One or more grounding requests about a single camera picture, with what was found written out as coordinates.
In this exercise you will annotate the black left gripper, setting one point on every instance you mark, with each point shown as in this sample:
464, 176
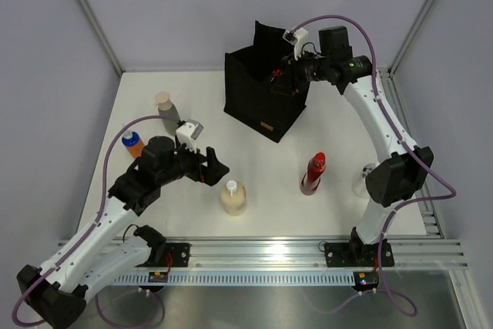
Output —
209, 174

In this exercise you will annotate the aluminium rail front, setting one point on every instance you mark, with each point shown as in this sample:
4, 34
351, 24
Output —
305, 254

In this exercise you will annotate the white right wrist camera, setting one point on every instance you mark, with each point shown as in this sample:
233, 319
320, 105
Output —
296, 39

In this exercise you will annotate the aluminium frame post left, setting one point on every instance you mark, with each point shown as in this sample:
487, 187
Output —
97, 30

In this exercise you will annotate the white bottle chrome cap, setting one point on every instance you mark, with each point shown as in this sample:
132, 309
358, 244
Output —
359, 185

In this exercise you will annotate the white slotted cable duct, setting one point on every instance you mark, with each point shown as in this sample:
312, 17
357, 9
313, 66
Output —
310, 278

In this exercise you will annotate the aluminium frame post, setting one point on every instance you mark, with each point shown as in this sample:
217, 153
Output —
97, 30
411, 34

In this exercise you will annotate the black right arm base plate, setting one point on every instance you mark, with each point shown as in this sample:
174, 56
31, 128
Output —
350, 254

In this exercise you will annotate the orange bottle blue cap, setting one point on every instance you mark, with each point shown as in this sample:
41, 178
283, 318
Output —
133, 143

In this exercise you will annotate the red tall bottle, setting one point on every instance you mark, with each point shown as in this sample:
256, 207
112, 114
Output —
311, 178

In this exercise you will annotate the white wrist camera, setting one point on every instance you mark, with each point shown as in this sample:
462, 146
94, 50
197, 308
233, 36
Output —
296, 39
187, 134

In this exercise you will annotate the aluminium frame post right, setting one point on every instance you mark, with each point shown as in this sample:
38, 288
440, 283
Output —
411, 34

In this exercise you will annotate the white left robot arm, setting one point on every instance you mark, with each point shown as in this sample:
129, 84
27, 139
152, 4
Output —
61, 287

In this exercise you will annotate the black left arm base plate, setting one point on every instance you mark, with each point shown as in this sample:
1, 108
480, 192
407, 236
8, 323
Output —
175, 253

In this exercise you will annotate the black canvas bag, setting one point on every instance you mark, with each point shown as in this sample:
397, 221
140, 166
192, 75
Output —
247, 85

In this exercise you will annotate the grey bottle beige cap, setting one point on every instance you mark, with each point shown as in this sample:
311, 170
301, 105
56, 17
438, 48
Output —
168, 111

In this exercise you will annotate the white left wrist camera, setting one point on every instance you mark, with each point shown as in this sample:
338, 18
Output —
187, 134

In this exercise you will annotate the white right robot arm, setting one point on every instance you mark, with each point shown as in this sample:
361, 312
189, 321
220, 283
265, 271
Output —
401, 163

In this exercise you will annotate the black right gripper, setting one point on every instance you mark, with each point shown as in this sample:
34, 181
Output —
290, 76

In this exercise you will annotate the cream bottle white pump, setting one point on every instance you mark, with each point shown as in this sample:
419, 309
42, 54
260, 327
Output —
233, 197

